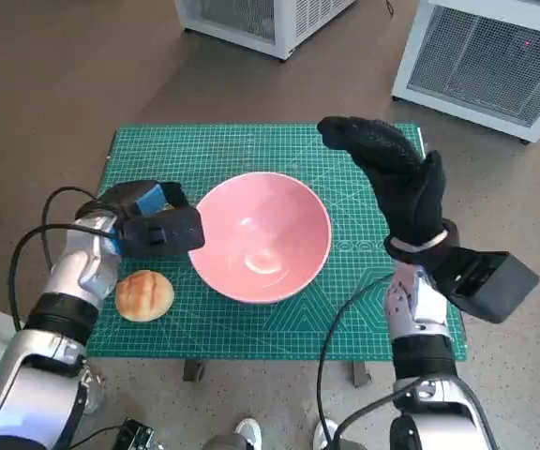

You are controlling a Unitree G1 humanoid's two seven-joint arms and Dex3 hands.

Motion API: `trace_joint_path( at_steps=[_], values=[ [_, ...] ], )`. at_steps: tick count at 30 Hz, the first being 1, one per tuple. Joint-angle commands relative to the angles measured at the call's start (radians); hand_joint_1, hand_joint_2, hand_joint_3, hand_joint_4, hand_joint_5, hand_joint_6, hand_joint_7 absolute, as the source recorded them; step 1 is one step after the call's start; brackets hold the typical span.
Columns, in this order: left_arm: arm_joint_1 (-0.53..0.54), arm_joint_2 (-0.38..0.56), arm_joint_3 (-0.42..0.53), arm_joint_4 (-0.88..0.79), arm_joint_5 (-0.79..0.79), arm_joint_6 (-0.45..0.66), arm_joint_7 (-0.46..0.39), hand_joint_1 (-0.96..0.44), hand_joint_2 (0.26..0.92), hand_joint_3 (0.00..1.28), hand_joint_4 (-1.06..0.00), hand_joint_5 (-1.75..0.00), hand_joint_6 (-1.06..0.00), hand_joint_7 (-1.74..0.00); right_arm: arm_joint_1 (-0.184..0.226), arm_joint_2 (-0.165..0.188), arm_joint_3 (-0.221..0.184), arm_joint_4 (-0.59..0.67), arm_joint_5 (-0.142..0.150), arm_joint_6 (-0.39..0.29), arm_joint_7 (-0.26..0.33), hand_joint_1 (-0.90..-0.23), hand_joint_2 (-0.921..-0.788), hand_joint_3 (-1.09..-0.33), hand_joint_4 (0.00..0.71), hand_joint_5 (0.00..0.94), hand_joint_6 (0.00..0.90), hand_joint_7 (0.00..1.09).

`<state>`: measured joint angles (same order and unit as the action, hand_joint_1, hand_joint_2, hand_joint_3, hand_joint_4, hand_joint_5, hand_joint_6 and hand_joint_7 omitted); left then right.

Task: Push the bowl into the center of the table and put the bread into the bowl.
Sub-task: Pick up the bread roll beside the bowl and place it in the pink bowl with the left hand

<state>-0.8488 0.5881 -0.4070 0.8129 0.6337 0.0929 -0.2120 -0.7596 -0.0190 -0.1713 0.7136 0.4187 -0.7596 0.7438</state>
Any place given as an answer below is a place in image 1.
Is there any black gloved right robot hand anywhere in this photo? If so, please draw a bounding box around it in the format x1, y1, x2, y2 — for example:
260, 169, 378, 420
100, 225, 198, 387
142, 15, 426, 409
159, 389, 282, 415
316, 115, 449, 252

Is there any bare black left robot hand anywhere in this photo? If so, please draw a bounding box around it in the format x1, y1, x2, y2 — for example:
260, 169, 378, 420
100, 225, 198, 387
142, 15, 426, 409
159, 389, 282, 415
92, 180, 191, 221

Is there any round toy bread bun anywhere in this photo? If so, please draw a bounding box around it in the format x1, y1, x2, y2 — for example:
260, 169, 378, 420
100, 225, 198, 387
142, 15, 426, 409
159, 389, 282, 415
114, 269, 176, 323

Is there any pink bowl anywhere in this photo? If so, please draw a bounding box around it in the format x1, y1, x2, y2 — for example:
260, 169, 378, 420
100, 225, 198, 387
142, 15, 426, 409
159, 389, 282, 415
188, 172, 333, 306

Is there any green cutting mat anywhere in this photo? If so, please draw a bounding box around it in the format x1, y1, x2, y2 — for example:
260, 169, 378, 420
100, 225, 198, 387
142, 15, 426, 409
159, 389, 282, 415
84, 123, 468, 362

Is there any white mesh cabinet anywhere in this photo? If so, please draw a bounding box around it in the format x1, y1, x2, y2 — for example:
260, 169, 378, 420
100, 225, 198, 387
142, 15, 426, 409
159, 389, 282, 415
390, 0, 540, 145
173, 0, 358, 61

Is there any black electronic board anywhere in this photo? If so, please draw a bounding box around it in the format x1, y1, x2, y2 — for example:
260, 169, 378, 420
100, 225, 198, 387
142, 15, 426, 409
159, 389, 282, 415
114, 418, 158, 450

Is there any white shoe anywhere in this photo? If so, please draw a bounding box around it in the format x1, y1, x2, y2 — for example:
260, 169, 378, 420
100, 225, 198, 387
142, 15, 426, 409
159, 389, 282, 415
233, 418, 263, 450
313, 418, 340, 450

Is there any grey robot body shell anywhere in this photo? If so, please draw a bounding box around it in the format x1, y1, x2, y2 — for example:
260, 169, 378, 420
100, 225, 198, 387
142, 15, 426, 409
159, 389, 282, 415
202, 433, 252, 450

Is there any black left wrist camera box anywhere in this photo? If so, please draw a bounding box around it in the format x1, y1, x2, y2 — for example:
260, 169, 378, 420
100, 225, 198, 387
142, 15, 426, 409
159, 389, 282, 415
113, 205, 206, 258

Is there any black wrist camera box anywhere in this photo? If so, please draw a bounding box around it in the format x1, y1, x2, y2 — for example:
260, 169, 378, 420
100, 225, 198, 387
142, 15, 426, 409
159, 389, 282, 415
431, 247, 540, 323
113, 205, 206, 258

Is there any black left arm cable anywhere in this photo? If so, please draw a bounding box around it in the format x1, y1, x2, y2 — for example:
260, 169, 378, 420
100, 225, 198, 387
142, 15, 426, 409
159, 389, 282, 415
42, 186, 101, 266
9, 223, 116, 332

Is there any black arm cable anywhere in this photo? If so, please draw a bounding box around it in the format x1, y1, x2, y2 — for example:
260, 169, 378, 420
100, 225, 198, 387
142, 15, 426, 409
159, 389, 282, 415
42, 186, 101, 266
317, 274, 396, 450
333, 377, 496, 450
9, 223, 116, 332

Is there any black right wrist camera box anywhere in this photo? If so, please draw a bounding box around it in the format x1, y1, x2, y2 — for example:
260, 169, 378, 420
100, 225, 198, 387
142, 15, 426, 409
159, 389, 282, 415
431, 247, 540, 323

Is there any dark table leg bracket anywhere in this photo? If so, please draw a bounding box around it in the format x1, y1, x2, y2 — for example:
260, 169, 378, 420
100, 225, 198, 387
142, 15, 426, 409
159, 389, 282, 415
183, 359, 205, 383
350, 360, 372, 388

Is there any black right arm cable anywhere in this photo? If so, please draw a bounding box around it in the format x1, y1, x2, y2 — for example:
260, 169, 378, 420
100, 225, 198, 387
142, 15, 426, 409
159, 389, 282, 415
317, 274, 396, 450
333, 377, 496, 450

